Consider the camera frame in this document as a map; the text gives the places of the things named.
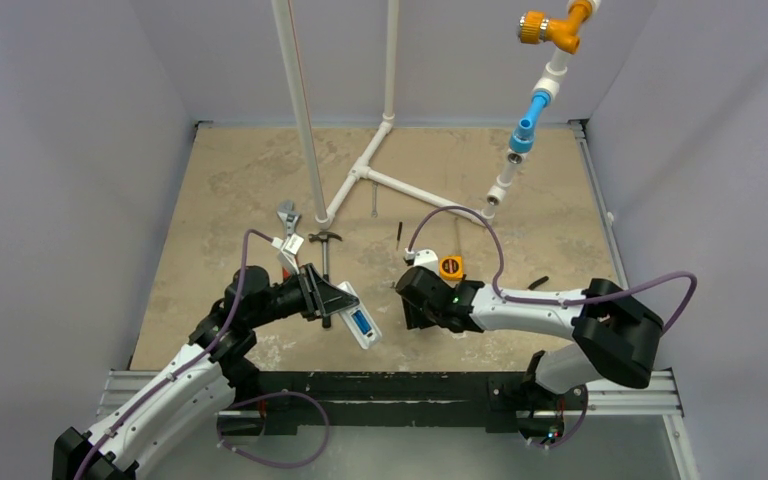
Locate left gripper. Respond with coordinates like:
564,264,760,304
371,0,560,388
248,263,357,329

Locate blue battery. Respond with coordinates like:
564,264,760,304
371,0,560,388
353,310,373,336
352,310,369,335

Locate white remote control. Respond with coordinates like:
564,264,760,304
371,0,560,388
337,281,383,350

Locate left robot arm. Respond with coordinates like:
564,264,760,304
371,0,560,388
52,264,377,479

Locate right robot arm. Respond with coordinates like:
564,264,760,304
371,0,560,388
395,266,664,407

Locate orange tape measure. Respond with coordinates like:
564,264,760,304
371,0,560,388
439,255,465,282

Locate small black screwdriver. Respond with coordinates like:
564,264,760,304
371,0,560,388
395,221,403,251

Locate red adjustable wrench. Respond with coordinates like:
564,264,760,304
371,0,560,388
276,200,301,278

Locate small silver spanner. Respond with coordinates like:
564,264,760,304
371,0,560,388
370,182,378,218

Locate blue pipe fitting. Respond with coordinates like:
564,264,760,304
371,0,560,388
508,91,551,154

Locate orange pipe valve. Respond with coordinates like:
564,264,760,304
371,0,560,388
516,0,601,55

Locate black handled hammer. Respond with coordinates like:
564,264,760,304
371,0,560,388
308,230,344,330

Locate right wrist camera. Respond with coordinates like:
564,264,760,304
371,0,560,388
403,249,440,275

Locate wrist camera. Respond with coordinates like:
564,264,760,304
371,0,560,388
271,233,305,275
403,249,440,275

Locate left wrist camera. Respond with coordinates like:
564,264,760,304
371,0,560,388
271,233,305,275

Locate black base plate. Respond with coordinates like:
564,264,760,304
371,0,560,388
216,371,587,443

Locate orange handled pliers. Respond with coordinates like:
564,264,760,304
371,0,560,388
527,276,550,290

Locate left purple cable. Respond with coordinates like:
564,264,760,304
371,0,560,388
72,229,330,480

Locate purple cable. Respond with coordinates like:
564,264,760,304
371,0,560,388
72,229,330,480
405,205,699,452

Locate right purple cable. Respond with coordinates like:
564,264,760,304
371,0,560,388
405,205,699,452

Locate aluminium rail frame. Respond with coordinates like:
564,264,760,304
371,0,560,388
95,119,702,480

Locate white pvc pipe frame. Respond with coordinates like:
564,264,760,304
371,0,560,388
271,1,574,228

